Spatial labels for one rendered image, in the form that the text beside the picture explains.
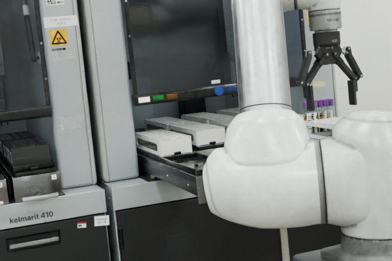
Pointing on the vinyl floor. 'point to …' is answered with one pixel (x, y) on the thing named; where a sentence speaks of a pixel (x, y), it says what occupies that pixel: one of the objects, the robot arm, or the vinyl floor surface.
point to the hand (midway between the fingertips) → (332, 103)
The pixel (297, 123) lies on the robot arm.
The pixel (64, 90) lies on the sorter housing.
